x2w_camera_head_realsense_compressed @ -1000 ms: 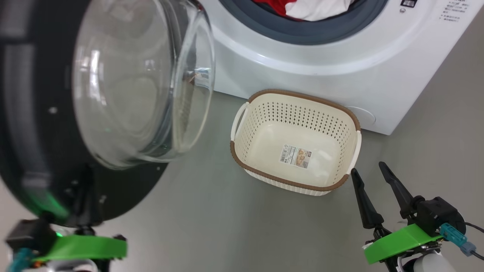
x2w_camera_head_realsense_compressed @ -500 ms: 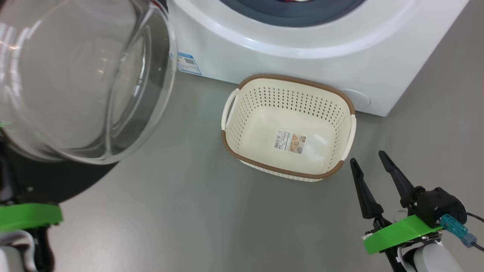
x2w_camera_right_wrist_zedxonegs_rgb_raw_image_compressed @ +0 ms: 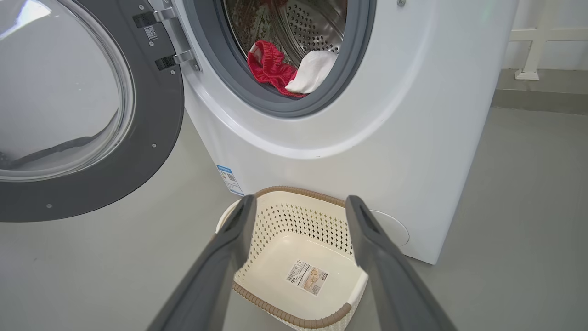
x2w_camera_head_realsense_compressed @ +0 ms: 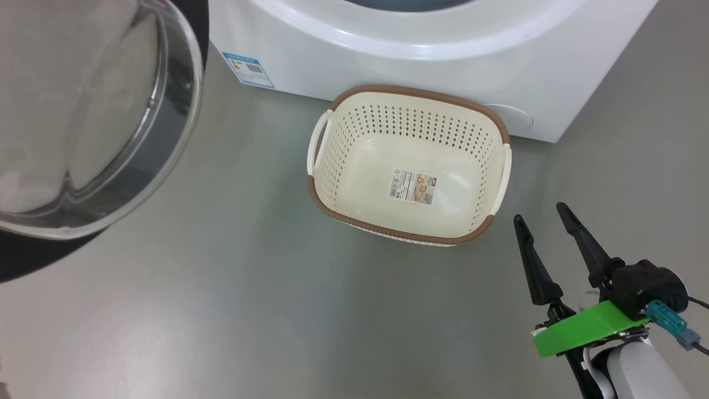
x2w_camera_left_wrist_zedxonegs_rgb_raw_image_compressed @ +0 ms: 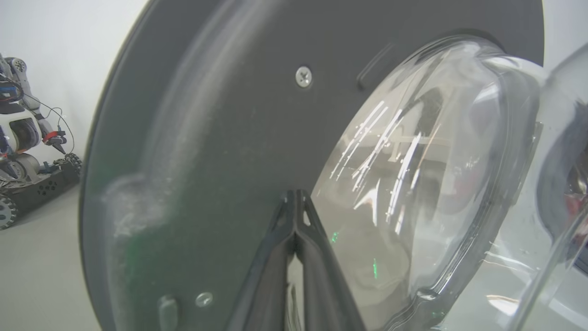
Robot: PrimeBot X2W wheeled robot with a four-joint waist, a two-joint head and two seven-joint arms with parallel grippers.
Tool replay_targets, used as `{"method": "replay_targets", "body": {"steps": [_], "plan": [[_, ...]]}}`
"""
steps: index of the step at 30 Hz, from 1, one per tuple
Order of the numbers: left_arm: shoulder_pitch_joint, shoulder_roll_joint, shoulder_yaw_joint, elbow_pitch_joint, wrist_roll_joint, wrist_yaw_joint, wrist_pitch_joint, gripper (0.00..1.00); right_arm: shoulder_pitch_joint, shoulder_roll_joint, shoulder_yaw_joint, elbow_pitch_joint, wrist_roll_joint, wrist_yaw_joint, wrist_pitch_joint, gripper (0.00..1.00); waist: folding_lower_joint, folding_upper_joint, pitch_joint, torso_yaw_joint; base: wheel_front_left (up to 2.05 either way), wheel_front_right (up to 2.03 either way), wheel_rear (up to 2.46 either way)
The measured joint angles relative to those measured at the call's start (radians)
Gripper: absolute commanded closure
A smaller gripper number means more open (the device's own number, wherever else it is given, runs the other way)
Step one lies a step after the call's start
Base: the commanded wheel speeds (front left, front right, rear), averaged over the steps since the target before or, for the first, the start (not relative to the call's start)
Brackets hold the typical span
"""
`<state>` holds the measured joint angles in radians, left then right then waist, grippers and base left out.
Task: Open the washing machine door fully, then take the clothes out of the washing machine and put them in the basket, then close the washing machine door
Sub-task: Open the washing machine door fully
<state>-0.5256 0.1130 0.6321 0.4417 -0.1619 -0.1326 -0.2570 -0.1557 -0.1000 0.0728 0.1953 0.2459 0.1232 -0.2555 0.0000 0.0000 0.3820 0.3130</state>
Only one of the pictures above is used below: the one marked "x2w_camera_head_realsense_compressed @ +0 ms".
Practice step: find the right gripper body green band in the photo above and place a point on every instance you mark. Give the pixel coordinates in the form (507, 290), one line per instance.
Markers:
(587, 330)

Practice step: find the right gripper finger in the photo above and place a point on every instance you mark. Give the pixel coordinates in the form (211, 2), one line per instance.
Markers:
(588, 249)
(538, 271)

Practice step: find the black-rimmed glass washer door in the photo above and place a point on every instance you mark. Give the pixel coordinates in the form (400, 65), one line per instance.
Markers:
(111, 111)

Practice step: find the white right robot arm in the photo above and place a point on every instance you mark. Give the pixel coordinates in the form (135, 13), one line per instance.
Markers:
(642, 371)

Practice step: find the cream basket with brown rim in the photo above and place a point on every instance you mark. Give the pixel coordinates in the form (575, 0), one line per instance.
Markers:
(365, 166)

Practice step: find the white front-load washing machine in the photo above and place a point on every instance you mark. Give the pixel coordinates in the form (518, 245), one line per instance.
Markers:
(443, 61)

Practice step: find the paper product label sticker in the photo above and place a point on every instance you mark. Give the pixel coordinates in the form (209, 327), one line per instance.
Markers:
(412, 187)

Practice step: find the round white filter cover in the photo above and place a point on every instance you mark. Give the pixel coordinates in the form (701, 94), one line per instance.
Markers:
(512, 117)

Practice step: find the blue energy label sticker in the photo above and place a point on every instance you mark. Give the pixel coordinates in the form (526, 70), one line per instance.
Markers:
(249, 69)

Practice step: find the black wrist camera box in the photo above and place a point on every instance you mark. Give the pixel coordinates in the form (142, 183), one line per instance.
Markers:
(645, 285)

